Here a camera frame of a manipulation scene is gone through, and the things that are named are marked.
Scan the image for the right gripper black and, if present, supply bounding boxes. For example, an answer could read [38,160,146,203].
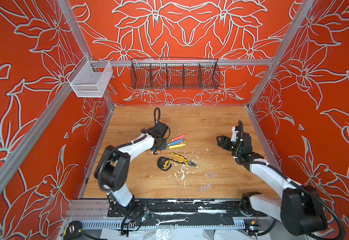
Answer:
[216,135,243,158]

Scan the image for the yellow marker pen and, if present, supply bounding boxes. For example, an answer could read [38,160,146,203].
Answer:
[169,144,186,149]

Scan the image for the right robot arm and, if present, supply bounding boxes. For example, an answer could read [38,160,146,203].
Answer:
[216,121,345,240]

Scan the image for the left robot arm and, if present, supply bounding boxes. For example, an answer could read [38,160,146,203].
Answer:
[94,108,170,215]

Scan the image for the blue marker pen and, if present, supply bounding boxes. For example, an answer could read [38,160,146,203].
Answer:
[168,139,184,146]

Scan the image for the pink marker pen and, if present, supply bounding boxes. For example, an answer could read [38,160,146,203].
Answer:
[172,134,187,142]

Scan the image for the yellow black tape measure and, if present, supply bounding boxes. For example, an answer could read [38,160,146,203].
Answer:
[157,157,172,171]

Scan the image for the yellow black pliers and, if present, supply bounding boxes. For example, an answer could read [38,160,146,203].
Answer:
[170,153,196,167]

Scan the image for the silver wrench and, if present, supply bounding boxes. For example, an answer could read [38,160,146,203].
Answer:
[155,217,189,226]

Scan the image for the small circuit board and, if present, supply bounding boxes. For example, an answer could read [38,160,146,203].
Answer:
[245,220,260,239]

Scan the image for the white mesh basket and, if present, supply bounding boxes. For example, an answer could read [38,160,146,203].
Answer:
[67,56,114,98]

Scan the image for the tape measure on base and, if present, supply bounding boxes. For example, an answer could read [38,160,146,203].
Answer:
[63,221,83,240]

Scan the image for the black wire basket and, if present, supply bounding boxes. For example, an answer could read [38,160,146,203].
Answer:
[130,58,220,90]

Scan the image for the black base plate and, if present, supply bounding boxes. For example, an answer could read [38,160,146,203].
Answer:
[107,197,268,218]

